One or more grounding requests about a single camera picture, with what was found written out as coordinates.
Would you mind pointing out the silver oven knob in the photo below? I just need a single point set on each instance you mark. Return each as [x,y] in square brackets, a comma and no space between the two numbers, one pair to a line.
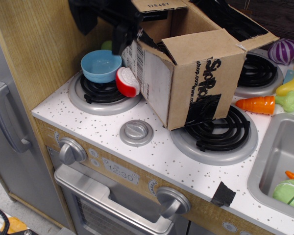
[71,151]
[172,202]

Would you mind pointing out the rear left stove burner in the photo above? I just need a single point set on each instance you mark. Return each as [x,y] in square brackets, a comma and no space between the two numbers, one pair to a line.
[99,99]

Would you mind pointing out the silver toy sink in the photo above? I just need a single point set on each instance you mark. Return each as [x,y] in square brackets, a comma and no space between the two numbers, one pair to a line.
[275,156]

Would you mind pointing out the silver countertop knob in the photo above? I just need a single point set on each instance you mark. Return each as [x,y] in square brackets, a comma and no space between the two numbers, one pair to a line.
[136,133]

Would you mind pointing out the black tape piece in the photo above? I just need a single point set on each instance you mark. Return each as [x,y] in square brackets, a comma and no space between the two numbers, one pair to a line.
[223,196]

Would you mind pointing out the green toy cabbage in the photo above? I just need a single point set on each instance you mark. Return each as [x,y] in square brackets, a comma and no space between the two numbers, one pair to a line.
[284,192]

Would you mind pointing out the rear right stove burner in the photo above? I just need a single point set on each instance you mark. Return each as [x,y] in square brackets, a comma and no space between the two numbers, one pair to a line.
[260,76]

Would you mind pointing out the front right stove burner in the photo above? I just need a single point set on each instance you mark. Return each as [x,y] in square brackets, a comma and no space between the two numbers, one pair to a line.
[224,141]

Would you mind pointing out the oven clock display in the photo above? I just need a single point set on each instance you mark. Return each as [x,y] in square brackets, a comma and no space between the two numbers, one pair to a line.
[121,171]

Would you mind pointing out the green toy fruit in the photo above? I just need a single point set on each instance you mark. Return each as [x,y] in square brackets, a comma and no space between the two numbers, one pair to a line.
[107,45]

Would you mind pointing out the blue toy piece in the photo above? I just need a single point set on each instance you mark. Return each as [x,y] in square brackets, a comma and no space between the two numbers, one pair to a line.
[288,76]

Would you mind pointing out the blue plastic bowl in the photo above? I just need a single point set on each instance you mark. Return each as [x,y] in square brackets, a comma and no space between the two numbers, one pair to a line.
[100,66]

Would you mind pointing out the green toy broccoli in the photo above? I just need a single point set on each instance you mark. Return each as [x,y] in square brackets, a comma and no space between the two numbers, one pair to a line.
[287,101]

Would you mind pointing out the silver oven door handle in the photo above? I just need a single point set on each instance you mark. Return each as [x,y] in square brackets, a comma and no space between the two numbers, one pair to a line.
[94,212]

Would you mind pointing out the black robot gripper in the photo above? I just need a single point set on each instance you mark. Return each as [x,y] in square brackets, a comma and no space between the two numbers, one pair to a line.
[86,13]

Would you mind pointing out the silver fridge handle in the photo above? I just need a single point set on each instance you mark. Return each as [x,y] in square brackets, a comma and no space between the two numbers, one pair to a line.
[6,126]

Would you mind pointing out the grey toy fridge door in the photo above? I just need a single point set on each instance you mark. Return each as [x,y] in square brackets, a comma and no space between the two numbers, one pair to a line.
[25,176]

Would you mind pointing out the small orange toy carrot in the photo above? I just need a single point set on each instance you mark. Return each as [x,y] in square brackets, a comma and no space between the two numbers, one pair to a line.
[289,174]

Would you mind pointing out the purple striped toy onion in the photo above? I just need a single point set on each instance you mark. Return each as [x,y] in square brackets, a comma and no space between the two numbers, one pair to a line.
[282,51]

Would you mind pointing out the red and white toy slice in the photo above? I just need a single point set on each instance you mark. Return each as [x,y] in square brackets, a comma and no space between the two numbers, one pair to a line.
[127,83]

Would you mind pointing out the orange object on floor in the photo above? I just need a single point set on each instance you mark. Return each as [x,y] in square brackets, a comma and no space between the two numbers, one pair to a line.
[16,225]

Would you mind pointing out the left silver oven knob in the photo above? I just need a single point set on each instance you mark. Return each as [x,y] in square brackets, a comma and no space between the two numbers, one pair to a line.
[71,151]

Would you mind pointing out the stove burner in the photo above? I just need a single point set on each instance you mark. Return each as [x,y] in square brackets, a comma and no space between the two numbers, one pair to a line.
[99,99]
[224,141]
[260,76]

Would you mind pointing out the cardboard box with black tape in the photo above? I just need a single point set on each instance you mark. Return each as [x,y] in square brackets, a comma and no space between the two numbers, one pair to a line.
[191,74]

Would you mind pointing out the right silver oven knob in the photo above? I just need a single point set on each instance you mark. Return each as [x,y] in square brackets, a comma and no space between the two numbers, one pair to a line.
[172,202]

